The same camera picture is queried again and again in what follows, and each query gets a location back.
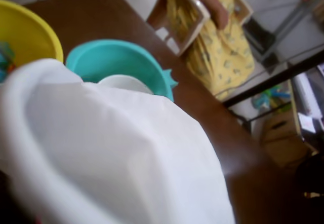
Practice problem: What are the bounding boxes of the person's hand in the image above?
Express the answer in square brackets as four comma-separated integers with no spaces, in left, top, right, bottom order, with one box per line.
[209,7,230,30]

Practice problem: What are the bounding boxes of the white latex glove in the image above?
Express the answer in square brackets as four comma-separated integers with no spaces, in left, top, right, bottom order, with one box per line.
[0,58,236,224]

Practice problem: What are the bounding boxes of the person in yellow dress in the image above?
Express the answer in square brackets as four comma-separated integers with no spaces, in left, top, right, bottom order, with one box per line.
[167,0,255,102]

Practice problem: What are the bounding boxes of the grey metal stand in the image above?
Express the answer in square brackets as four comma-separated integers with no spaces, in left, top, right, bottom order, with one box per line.
[260,0,324,66]

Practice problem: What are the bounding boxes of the black framed glass table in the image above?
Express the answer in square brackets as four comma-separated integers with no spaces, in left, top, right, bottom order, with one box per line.
[222,43,324,133]

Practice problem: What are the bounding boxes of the green plastic toys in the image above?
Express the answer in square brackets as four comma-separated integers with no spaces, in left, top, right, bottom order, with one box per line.
[252,86,291,111]

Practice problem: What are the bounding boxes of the teal plastic bucket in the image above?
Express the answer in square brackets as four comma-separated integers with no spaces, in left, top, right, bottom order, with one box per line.
[65,39,179,102]

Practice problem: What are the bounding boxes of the white bowl-shaped mask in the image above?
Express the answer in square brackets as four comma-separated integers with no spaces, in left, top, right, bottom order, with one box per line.
[97,74,155,96]

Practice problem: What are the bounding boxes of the cardboard box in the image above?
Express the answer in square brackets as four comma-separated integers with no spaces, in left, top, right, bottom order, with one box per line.
[263,112,313,168]

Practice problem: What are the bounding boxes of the yellow plastic bucket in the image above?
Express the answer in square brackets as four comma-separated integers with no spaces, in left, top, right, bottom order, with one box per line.
[0,0,64,70]

